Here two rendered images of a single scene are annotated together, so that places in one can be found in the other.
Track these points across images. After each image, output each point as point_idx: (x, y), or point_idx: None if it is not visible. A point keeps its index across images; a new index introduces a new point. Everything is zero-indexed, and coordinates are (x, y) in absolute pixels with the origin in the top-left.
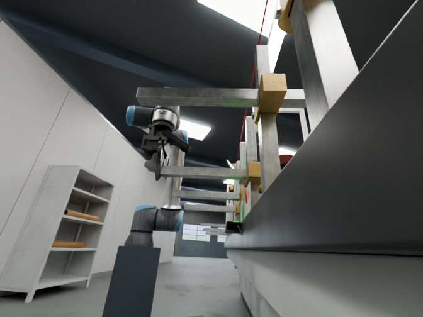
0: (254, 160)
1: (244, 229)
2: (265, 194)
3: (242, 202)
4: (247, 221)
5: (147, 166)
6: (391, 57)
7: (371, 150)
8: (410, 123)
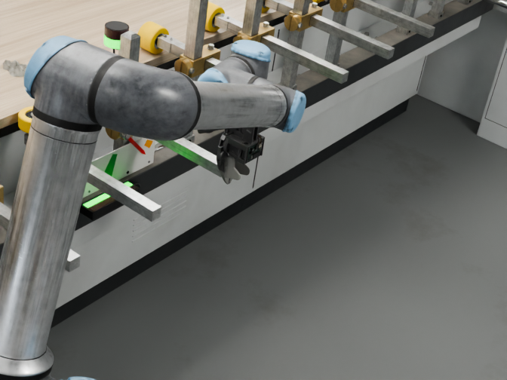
0: None
1: (155, 175)
2: (219, 135)
3: (104, 161)
4: (172, 163)
5: (244, 173)
6: None
7: None
8: None
